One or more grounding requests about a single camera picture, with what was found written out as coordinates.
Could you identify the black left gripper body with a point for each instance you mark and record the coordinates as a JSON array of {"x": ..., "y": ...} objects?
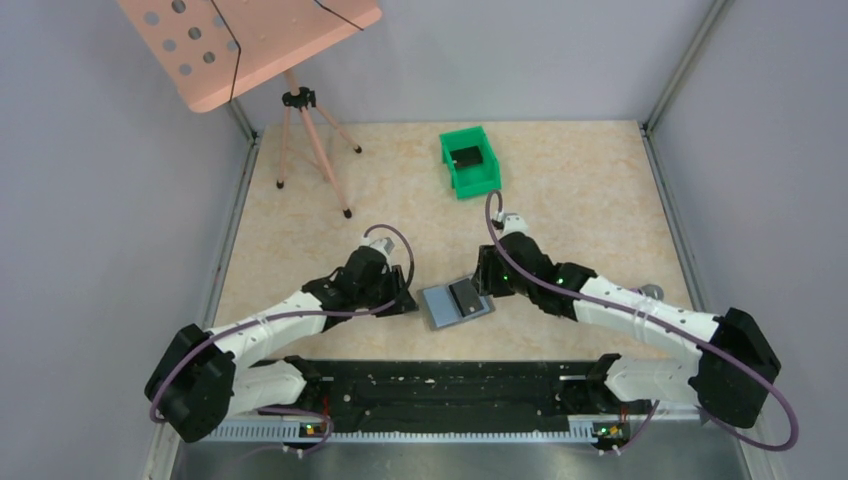
[{"x": 386, "y": 288}]

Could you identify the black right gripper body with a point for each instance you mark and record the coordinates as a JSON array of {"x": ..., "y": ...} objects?
[{"x": 502, "y": 282}]

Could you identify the grey card holder wallet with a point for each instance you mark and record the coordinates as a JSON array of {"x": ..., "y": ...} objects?
[{"x": 439, "y": 309}]

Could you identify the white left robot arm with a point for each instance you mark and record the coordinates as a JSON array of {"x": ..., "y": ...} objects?
[{"x": 207, "y": 376}]

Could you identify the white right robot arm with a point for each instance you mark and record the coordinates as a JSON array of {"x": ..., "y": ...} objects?
[{"x": 720, "y": 363}]

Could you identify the green plastic bin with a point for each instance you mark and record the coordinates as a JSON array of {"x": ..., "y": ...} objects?
[{"x": 473, "y": 167}]

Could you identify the pink music stand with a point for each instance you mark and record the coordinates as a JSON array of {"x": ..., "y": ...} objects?
[{"x": 215, "y": 51}]

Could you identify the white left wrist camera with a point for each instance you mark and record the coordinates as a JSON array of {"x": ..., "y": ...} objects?
[{"x": 383, "y": 245}]

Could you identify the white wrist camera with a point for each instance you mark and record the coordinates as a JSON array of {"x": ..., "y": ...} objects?
[
  {"x": 383, "y": 245},
  {"x": 509, "y": 223}
]

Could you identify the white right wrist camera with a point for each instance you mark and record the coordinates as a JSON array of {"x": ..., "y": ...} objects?
[{"x": 509, "y": 223}]

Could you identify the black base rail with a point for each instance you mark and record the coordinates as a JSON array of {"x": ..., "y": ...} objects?
[{"x": 455, "y": 397}]

